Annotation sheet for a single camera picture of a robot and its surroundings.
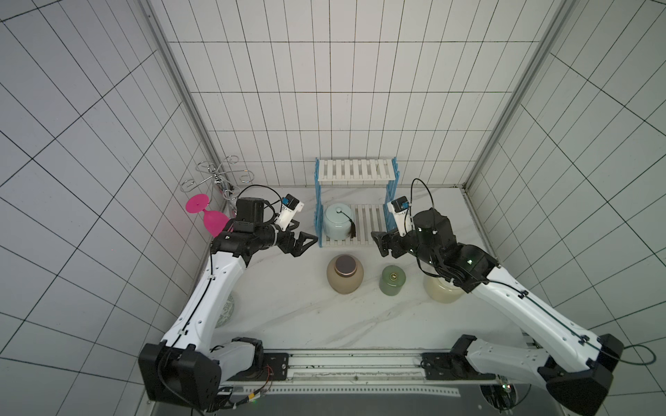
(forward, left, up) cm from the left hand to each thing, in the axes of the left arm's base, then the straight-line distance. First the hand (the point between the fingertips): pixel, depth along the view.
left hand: (302, 236), depth 75 cm
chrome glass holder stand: (+43, +42, -25) cm, 65 cm away
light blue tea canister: (+14, -10, -12) cm, 21 cm away
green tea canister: (-7, -28, -15) cm, 33 cm away
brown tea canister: (-7, -13, -10) cm, 18 cm away
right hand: (-1, -21, +5) cm, 22 cm away
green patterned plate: (-15, +26, -23) cm, 38 cm away
